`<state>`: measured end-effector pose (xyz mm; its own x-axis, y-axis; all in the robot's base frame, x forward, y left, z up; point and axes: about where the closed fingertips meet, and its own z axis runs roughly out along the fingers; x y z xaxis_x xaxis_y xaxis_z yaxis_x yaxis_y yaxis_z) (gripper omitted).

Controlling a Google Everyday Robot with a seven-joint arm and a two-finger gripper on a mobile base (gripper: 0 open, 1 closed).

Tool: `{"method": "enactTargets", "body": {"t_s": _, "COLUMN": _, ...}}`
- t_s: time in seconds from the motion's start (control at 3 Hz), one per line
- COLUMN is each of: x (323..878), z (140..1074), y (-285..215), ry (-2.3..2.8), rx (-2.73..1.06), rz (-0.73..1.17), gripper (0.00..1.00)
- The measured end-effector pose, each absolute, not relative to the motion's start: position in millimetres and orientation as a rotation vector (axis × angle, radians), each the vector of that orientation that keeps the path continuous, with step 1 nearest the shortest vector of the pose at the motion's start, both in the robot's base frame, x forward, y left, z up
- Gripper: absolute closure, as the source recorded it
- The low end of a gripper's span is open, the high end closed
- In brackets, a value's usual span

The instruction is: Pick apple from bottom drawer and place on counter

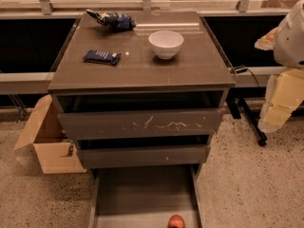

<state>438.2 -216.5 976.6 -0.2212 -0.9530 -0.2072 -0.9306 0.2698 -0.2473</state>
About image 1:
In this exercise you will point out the red apple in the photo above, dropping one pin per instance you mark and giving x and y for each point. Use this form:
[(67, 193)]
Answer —
[(176, 221)]

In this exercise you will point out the grey drawer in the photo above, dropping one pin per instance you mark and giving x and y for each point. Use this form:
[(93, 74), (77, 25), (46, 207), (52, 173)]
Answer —
[(140, 115), (172, 150), (145, 197)]

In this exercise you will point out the blue flat snack packet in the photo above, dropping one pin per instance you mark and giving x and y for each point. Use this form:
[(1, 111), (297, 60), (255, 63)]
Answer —
[(102, 57)]

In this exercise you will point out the white ceramic bowl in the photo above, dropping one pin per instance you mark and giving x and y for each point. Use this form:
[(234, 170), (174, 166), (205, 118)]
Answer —
[(165, 43)]

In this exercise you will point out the grey drawer cabinet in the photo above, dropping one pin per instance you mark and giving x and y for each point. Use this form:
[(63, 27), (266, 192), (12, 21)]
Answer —
[(198, 66)]

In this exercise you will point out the grey middle drawer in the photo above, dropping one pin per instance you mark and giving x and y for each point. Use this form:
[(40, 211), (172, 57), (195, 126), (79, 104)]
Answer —
[(172, 150)]

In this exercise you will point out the grey bottom drawer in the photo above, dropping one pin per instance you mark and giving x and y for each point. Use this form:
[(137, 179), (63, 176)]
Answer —
[(145, 197)]

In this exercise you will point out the blue crumpled chip bag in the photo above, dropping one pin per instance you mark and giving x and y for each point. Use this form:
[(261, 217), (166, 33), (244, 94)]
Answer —
[(113, 20)]

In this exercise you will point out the black wheeled stand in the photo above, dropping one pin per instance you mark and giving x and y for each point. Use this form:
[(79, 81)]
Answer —
[(235, 104)]

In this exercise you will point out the grey top drawer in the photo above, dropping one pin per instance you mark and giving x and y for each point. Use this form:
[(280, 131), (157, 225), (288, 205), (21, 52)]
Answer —
[(140, 115)]

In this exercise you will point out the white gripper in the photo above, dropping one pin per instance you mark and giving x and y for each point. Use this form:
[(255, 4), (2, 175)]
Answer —
[(291, 45)]

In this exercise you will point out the open cardboard box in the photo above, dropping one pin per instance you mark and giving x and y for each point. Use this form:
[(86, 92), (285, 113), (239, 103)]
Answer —
[(43, 131)]

